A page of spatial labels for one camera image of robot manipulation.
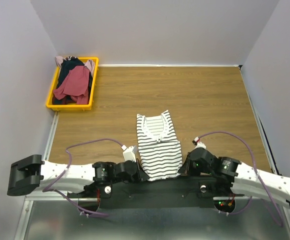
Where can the dark navy tank top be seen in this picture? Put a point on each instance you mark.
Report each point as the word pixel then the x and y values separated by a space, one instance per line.
pixel 66 67

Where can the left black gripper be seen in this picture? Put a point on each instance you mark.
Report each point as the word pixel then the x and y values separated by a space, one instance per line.
pixel 140 175

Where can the maroon tank top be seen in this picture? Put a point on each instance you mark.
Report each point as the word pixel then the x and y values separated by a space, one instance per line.
pixel 74 88

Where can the aluminium extrusion frame rail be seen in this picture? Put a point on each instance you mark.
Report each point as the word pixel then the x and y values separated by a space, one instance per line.
pixel 36 196

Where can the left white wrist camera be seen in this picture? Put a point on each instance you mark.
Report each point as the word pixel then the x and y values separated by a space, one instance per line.
pixel 129 153

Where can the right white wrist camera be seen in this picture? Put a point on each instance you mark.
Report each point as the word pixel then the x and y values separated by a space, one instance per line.
pixel 198 143

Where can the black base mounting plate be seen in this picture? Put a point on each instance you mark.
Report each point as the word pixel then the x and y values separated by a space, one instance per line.
pixel 182 192

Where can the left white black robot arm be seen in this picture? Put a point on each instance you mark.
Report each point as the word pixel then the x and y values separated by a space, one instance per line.
pixel 33 174

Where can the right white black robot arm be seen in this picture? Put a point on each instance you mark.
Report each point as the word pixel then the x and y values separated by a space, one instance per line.
pixel 224 176

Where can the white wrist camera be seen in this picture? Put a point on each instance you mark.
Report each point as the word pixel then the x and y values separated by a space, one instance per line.
pixel 129 153
pixel 198 143

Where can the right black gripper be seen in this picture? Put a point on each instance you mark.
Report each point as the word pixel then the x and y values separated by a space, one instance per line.
pixel 186 165

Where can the yellow plastic bin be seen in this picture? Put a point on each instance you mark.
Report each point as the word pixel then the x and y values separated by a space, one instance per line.
pixel 72 106

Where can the pale pink tank top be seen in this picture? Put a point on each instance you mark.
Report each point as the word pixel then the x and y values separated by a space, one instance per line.
pixel 90 64

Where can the black white striped tank top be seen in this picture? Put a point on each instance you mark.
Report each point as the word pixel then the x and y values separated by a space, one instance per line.
pixel 160 150

